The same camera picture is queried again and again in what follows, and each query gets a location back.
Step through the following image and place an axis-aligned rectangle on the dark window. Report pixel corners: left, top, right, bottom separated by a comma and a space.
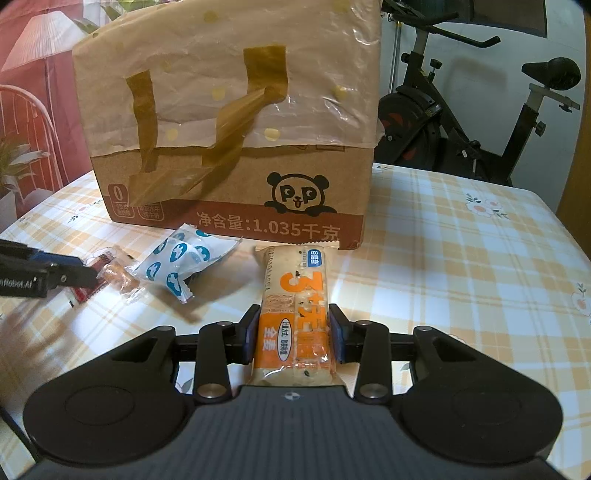
440, 0, 547, 38

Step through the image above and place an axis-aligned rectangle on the black exercise bike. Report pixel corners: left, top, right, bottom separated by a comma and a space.
374, 1, 585, 187

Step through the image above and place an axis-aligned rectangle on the yellow checkered tablecloth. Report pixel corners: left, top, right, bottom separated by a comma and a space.
1, 165, 590, 479

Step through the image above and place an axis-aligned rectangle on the clear small snack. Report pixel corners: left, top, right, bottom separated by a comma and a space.
68, 246, 140, 307

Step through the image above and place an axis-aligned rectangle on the orange wholewheat bread packet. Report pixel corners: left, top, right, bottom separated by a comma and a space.
250, 241, 342, 387

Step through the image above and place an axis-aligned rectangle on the white blue snack packet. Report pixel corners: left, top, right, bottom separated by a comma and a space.
132, 224, 240, 304

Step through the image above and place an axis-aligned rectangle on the cardboard box with plastic liner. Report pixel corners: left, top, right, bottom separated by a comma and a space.
72, 1, 382, 250

